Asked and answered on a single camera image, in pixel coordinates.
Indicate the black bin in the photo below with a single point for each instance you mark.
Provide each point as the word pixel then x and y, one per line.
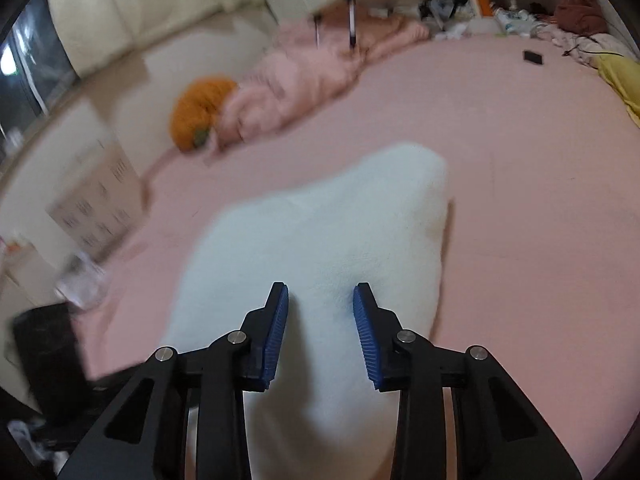
pixel 50 360

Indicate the dark red cloth bag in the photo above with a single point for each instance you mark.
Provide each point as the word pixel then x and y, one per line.
pixel 580 12

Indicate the clear plastic bag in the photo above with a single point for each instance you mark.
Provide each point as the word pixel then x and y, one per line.
pixel 82 282

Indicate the yellow cartoon pillow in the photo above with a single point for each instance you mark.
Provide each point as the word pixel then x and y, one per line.
pixel 622 82

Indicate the small black box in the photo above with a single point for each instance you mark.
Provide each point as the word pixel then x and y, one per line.
pixel 532 57

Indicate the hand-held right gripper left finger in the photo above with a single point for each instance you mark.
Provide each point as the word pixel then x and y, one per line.
pixel 275 340

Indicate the orange pumpkin pillow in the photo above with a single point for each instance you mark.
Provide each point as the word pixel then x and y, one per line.
pixel 200 110

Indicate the pink duvet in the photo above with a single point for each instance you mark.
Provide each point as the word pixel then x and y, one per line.
pixel 310 70

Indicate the bed with pink sheet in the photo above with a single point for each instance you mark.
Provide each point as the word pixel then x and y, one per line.
pixel 525 210

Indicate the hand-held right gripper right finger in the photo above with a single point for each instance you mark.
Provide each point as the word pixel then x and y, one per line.
pixel 367 340

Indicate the cream curtain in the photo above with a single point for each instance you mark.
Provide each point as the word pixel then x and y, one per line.
pixel 150 5

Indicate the white handwritten paper bag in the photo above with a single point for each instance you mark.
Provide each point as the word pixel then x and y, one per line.
pixel 100 200

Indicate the dark window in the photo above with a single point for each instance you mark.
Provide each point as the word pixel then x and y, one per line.
pixel 35 75

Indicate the white bottle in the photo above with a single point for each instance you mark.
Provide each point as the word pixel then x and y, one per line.
pixel 507 22

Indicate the white fluffy cardigan sweater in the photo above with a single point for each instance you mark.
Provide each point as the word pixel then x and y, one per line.
pixel 320 230

